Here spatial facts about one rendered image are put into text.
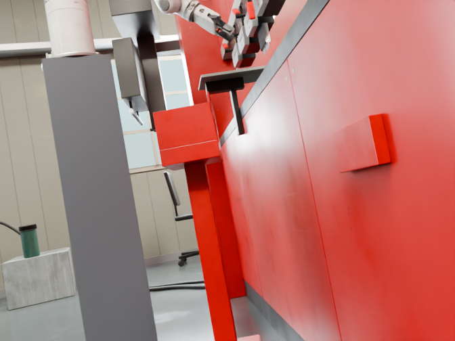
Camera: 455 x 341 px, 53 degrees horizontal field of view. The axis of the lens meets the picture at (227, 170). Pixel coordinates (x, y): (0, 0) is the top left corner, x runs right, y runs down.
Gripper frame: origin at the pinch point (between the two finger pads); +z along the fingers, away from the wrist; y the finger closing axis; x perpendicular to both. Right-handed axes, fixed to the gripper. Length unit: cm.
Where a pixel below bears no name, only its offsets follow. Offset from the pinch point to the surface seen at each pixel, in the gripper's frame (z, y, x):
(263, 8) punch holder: 10.1, -19.7, -6.5
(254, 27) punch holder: 7.6, -3.3, -6.1
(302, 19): 32, -86, 25
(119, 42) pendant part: -74, 88, 4
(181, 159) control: 21, -47, 57
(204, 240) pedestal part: 38, -38, 71
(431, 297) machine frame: 69, -108, 60
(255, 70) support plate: 18.2, -7.8, 9.9
